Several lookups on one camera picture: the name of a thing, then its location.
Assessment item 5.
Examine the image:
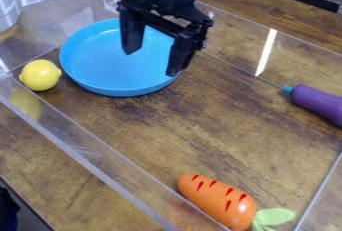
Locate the yellow toy lemon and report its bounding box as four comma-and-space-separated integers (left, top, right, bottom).
19, 59, 61, 91

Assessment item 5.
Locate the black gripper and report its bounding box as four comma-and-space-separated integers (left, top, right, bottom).
118, 0, 214, 77

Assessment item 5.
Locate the blue round plate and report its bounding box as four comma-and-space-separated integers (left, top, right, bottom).
59, 18, 180, 97

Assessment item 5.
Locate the purple toy eggplant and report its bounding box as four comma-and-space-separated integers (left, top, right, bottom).
282, 84, 342, 127

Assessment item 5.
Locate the orange toy carrot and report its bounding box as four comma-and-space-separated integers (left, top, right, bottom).
176, 174, 295, 231

